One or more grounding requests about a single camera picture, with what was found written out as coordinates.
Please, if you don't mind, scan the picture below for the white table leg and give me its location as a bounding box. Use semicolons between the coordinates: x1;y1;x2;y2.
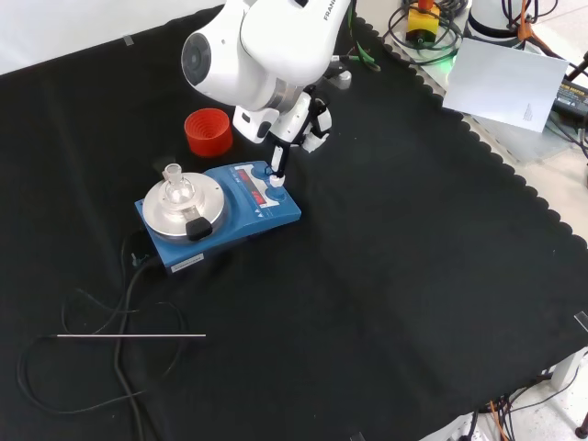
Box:
549;347;588;392

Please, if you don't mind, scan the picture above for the thin steel probe rod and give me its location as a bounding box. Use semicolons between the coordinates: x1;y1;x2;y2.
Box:
56;334;208;339

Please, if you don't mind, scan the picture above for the heater with blue base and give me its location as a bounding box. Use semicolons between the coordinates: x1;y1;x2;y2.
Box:
134;160;303;277

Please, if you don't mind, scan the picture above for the clear round-bottom glass flask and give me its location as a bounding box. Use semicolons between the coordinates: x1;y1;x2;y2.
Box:
161;163;194;209

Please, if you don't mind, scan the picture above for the black scalloped bench cloth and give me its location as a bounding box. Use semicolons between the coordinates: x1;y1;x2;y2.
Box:
0;5;588;441

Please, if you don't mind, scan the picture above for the black coiled cable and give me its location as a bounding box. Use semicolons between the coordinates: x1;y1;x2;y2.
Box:
388;0;466;53

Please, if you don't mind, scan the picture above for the yellow stop button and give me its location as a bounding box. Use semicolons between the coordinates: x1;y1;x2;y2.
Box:
405;0;441;47

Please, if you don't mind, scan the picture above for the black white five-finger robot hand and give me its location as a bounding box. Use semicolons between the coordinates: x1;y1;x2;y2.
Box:
268;85;334;188

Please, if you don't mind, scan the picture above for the green cable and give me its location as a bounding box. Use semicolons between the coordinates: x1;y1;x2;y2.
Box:
342;40;382;74

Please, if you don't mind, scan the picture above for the orange floor cable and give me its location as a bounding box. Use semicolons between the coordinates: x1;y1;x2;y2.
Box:
488;399;512;441

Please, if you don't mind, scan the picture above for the black power adapter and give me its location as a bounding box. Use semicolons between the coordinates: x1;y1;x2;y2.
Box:
550;77;588;121

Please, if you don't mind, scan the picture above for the thick black power cable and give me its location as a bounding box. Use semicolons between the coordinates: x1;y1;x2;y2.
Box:
113;251;160;441

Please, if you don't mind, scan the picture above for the thin black probe cable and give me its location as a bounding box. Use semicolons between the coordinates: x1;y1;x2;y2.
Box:
17;287;189;414

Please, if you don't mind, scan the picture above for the pale board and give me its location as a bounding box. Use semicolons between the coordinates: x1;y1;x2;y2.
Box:
441;37;571;134

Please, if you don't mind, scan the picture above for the red ribbed plastic cup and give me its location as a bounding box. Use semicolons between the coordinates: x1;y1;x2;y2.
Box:
184;107;233;158

